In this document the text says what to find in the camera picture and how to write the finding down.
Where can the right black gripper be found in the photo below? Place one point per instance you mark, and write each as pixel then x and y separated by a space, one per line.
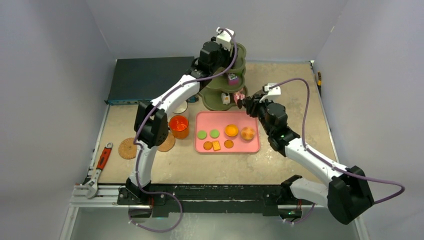
pixel 252 105

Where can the pink cake slice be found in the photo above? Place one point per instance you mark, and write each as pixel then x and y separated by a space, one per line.
pixel 238 96

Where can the orange bun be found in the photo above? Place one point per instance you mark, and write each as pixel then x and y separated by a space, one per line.
pixel 247 133

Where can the white roll cake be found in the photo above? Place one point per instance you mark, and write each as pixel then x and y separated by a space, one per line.
pixel 226 98

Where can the orange egg tart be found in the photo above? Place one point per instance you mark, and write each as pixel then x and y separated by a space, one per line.
pixel 231 130

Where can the purple cake slice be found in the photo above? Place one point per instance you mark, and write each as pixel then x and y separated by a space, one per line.
pixel 232 79

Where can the green three-tier stand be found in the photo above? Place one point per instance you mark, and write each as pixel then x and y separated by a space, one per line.
pixel 211 94

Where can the orange cookie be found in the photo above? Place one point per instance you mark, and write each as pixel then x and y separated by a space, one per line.
pixel 228 144
pixel 207 145

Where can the pink serving tray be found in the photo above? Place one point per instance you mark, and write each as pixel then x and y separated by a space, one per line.
pixel 209 120

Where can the green macaron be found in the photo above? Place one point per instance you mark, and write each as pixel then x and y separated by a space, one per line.
pixel 201 134
pixel 214 133

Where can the square yellow cracker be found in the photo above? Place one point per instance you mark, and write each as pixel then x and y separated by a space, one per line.
pixel 216 145

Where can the orange translucent cup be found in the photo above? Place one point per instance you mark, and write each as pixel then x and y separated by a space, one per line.
pixel 179 126

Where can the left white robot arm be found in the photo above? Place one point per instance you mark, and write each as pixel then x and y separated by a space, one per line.
pixel 151 123

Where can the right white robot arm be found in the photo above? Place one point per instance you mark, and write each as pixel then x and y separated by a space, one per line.
pixel 344 191

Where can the yellow black tool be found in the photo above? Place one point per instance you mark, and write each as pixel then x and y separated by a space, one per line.
pixel 319 82

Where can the white ribbed cup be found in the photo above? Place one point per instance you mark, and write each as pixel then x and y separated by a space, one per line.
pixel 182 109

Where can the woven coaster right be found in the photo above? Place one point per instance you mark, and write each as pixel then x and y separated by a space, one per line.
pixel 168 144

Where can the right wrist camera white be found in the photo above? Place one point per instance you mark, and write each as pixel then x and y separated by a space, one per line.
pixel 270 92

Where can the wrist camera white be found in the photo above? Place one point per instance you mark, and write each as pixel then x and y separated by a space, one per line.
pixel 270 92
pixel 224 38

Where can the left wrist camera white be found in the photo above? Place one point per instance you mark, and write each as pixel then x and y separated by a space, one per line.
pixel 224 38

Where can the dark network switch box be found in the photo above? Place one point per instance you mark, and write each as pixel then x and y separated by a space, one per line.
pixel 137 79

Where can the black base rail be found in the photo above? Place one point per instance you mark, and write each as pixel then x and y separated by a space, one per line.
pixel 161 199

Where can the red handled tool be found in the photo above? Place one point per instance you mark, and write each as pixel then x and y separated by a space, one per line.
pixel 92 184

